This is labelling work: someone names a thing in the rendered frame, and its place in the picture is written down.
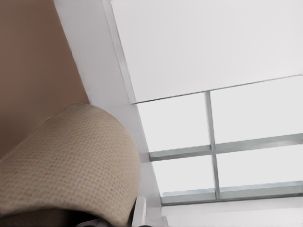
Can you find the silver upright frame post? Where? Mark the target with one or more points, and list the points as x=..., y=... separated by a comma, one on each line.
x=212, y=142

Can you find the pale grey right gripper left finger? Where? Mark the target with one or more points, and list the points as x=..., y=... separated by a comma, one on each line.
x=98, y=223

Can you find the silver horizontal frame bar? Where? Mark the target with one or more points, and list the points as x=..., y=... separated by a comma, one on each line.
x=248, y=190
x=248, y=144

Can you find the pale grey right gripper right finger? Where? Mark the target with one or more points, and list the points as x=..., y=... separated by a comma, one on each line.
x=139, y=212

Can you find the beige woven fabric shoe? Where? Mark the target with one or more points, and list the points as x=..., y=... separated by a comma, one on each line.
x=71, y=160

